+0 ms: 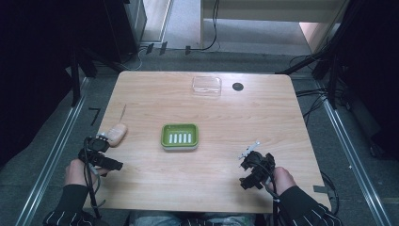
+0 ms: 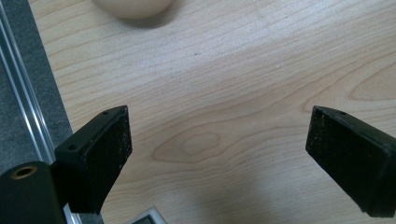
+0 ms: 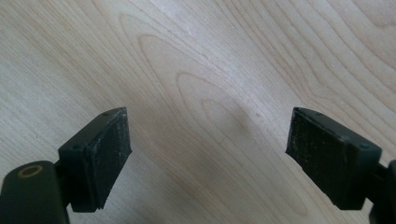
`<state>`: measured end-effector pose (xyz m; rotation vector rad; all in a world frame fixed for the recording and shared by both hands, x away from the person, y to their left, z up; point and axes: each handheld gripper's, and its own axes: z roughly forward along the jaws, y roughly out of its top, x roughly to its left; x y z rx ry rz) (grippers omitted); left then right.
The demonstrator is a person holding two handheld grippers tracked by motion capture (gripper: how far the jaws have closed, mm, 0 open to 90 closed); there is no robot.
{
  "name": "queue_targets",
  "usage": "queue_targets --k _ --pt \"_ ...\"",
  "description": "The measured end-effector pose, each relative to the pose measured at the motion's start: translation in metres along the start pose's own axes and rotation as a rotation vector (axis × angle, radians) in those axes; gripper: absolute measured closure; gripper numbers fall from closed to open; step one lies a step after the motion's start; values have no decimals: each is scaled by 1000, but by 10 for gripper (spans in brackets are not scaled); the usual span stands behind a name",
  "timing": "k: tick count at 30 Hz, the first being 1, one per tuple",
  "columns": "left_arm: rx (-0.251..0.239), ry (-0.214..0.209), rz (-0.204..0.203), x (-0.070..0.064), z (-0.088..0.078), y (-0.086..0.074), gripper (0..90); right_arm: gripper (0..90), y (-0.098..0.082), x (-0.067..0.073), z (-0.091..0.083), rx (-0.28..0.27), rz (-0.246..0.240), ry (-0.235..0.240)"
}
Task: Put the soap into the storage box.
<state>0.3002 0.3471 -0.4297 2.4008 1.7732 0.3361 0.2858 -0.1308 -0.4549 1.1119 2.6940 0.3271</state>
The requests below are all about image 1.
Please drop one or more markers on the dark cabinet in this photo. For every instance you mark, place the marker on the dark cabinet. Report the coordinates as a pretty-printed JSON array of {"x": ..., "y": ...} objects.
[{"x": 125, "y": 25}]

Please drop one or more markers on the green soap dish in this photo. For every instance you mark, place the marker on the green soap dish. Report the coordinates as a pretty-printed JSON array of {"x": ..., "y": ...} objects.
[{"x": 179, "y": 137}]

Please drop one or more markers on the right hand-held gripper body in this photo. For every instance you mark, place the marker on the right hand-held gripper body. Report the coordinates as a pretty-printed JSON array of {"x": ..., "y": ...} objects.
[{"x": 258, "y": 168}]

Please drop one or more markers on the black round table grommet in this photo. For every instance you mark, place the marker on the black round table grommet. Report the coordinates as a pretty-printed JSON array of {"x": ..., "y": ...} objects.
[{"x": 237, "y": 86}]

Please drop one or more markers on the peach soap bar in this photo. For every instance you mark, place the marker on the peach soap bar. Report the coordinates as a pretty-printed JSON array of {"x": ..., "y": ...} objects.
[{"x": 117, "y": 133}]

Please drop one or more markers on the person's right hand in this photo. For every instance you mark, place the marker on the person's right hand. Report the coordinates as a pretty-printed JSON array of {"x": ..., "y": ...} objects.
[{"x": 284, "y": 180}]

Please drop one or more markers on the white desk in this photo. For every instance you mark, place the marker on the white desk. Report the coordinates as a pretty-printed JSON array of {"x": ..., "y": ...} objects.
[{"x": 269, "y": 9}]

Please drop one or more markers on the black stand leg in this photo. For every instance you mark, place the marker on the black stand leg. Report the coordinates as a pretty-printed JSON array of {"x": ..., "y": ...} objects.
[
  {"x": 313, "y": 59},
  {"x": 74, "y": 78}
]

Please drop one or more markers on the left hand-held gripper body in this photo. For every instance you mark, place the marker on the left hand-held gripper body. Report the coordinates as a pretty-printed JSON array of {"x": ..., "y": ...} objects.
[{"x": 99, "y": 158}]

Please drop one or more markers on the person's left hand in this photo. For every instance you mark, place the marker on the person's left hand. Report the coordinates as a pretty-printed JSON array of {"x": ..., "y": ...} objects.
[{"x": 76, "y": 172}]

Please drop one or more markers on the aluminium floor rail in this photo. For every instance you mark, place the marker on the aluminium floor rail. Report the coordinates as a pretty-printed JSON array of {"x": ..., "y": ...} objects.
[
  {"x": 59, "y": 138},
  {"x": 351, "y": 153}
]

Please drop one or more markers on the grey tape piece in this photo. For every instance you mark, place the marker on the grey tape piece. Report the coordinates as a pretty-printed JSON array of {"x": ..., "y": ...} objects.
[{"x": 320, "y": 189}]

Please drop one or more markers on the clear plastic box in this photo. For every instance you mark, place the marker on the clear plastic box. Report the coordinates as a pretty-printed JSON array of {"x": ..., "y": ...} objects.
[{"x": 207, "y": 85}]

